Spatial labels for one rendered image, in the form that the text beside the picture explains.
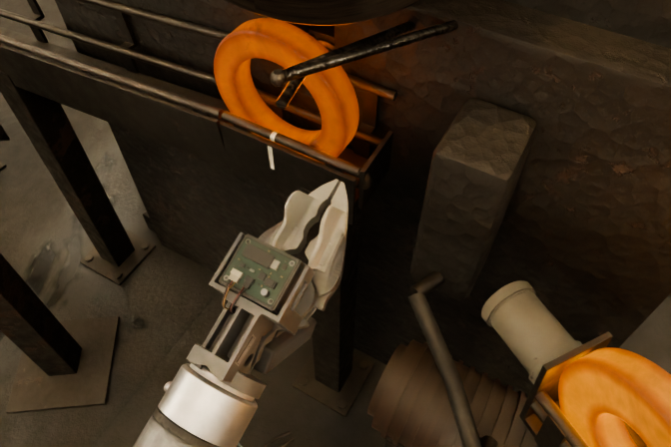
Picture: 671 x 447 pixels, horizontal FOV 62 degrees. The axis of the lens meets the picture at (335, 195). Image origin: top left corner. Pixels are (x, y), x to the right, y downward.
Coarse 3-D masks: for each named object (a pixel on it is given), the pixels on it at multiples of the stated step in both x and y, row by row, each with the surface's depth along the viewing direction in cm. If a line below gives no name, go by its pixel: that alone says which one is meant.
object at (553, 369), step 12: (600, 336) 50; (612, 336) 50; (576, 348) 49; (588, 348) 49; (552, 360) 49; (564, 360) 49; (540, 372) 49; (552, 372) 49; (540, 384) 50; (552, 384) 52; (528, 396) 53; (552, 396) 55; (528, 408) 54
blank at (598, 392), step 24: (576, 360) 48; (600, 360) 45; (624, 360) 44; (648, 360) 43; (576, 384) 48; (600, 384) 45; (624, 384) 42; (648, 384) 41; (576, 408) 50; (600, 408) 46; (624, 408) 43; (648, 408) 41; (600, 432) 48; (624, 432) 49; (648, 432) 42
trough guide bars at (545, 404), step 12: (540, 396) 51; (540, 408) 52; (552, 408) 50; (540, 420) 52; (552, 420) 50; (564, 420) 50; (540, 432) 53; (552, 432) 51; (564, 432) 49; (576, 432) 49; (540, 444) 54; (552, 444) 51; (564, 444) 50; (576, 444) 48; (636, 444) 50
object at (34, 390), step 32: (0, 128) 82; (0, 256) 94; (0, 288) 93; (0, 320) 100; (32, 320) 103; (64, 320) 128; (96, 320) 128; (32, 352) 111; (64, 352) 115; (96, 352) 124; (32, 384) 119; (64, 384) 119; (96, 384) 119
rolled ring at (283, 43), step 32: (256, 32) 58; (288, 32) 58; (224, 64) 64; (288, 64) 59; (224, 96) 69; (256, 96) 70; (320, 96) 59; (352, 96) 60; (288, 128) 70; (352, 128) 63
